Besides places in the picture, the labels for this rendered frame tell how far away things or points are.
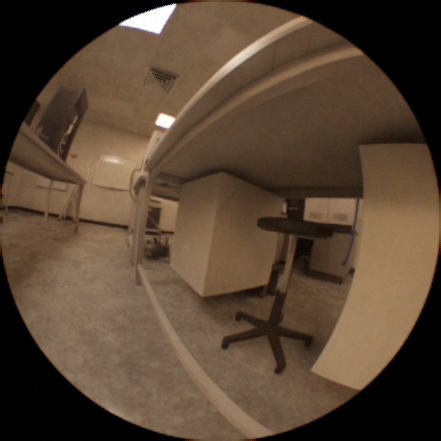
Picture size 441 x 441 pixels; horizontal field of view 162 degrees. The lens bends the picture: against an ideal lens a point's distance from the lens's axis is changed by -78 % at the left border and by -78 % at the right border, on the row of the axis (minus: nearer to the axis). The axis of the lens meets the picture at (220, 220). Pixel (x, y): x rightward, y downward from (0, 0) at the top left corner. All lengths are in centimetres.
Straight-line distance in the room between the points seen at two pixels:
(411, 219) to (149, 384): 84
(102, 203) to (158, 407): 449
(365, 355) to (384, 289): 17
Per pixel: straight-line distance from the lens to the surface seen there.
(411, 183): 44
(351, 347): 47
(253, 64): 36
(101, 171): 476
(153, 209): 401
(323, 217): 242
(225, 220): 75
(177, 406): 60
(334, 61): 29
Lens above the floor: 56
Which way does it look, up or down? 1 degrees up
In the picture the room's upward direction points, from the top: 9 degrees clockwise
